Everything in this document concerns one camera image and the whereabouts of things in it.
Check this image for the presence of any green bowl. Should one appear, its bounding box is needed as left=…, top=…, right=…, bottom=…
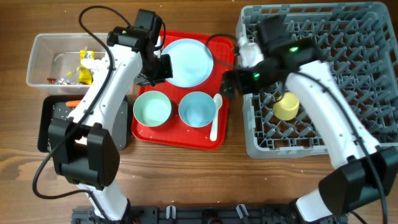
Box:
left=133, top=91, right=172, bottom=128

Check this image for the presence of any yellow plastic cup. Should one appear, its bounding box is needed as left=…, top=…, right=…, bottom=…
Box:
left=273, top=92, right=300, bottom=121

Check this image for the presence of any red serving tray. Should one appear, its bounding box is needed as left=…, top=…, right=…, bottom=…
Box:
left=131, top=30, right=234, bottom=151

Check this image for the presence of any yellow snack wrapper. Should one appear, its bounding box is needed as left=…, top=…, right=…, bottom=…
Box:
left=67, top=50, right=95, bottom=85

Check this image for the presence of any orange carrot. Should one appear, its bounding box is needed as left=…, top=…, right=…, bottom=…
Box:
left=65, top=100, right=81, bottom=108

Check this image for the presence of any red snack wrapper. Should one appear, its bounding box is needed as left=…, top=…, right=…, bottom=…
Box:
left=46, top=77, right=83, bottom=86

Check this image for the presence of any white rice pile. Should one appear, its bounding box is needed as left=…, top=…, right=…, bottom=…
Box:
left=47, top=104, right=75, bottom=152

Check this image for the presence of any white tissue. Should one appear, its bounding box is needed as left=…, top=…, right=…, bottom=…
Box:
left=81, top=57, right=109, bottom=79

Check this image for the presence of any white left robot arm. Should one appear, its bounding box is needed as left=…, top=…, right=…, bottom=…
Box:
left=45, top=27, right=171, bottom=223

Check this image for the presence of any light blue plate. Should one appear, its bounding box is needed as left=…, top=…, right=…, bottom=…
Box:
left=162, top=39, right=214, bottom=88

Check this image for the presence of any white plastic spoon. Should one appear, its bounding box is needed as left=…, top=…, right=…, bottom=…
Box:
left=210, top=93, right=223, bottom=141

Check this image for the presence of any light blue bowl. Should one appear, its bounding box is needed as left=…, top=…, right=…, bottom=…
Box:
left=178, top=91, right=216, bottom=128

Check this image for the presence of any clear plastic bin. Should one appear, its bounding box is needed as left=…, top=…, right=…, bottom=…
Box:
left=26, top=33, right=106, bottom=95

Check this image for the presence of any black plastic tray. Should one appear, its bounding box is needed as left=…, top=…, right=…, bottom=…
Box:
left=37, top=95, right=132, bottom=152

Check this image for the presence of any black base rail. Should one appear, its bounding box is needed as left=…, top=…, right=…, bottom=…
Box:
left=70, top=204, right=296, bottom=224

